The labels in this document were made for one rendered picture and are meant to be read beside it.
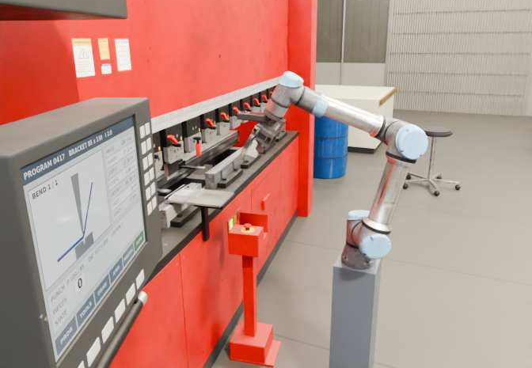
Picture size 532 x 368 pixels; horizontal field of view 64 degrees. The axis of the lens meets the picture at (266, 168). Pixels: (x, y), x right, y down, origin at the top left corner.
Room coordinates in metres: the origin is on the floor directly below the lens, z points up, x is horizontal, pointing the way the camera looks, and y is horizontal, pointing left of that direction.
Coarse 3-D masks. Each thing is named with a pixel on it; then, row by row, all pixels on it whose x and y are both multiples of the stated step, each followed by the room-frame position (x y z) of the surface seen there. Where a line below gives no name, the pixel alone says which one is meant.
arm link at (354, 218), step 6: (360, 210) 1.71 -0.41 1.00; (348, 216) 1.66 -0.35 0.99; (354, 216) 1.63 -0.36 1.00; (360, 216) 1.62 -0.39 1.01; (366, 216) 1.62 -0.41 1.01; (348, 222) 1.65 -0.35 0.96; (354, 222) 1.62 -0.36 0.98; (360, 222) 1.60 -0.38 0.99; (348, 228) 1.64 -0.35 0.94; (354, 228) 1.60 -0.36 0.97; (348, 234) 1.65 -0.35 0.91; (348, 240) 1.65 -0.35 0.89
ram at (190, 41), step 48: (144, 0) 1.76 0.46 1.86; (192, 0) 2.16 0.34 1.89; (240, 0) 2.80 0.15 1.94; (96, 48) 1.45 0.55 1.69; (144, 48) 1.73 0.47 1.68; (192, 48) 2.13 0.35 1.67; (240, 48) 2.77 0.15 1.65; (96, 96) 1.42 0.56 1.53; (144, 96) 1.70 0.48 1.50; (192, 96) 2.10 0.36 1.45; (240, 96) 2.75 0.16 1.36
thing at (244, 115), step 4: (240, 112) 1.54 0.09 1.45; (244, 112) 1.54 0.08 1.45; (248, 112) 1.55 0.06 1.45; (252, 112) 1.55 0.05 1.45; (256, 112) 1.55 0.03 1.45; (240, 116) 1.53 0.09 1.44; (244, 116) 1.53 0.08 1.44; (248, 116) 1.52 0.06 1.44; (252, 116) 1.52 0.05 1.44; (256, 116) 1.51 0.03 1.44; (260, 116) 1.51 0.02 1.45; (264, 116) 1.51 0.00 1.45; (252, 120) 1.52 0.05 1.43; (256, 120) 1.52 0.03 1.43; (260, 120) 1.51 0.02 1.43; (264, 120) 1.51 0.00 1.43
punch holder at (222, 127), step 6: (216, 108) 2.41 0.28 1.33; (222, 108) 2.46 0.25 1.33; (228, 108) 2.54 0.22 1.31; (216, 114) 2.41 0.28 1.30; (228, 114) 2.54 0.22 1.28; (216, 120) 2.41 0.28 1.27; (216, 126) 2.41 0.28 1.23; (222, 126) 2.44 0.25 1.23; (228, 126) 2.53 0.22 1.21; (222, 132) 2.44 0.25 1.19
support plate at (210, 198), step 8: (208, 192) 1.94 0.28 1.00; (216, 192) 1.94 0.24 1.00; (224, 192) 1.94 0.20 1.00; (232, 192) 1.94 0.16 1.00; (168, 200) 1.85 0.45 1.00; (176, 200) 1.84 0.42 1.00; (184, 200) 1.84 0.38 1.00; (192, 200) 1.84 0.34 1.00; (200, 200) 1.83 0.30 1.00; (208, 200) 1.83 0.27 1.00; (216, 200) 1.83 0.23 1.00; (224, 200) 1.83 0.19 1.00
